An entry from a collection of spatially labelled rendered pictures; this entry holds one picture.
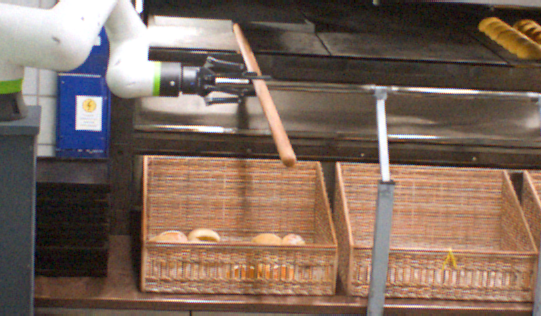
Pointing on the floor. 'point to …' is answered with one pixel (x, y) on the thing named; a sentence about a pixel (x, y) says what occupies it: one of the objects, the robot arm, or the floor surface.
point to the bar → (393, 180)
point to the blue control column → (76, 85)
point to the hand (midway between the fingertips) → (257, 84)
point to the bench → (93, 287)
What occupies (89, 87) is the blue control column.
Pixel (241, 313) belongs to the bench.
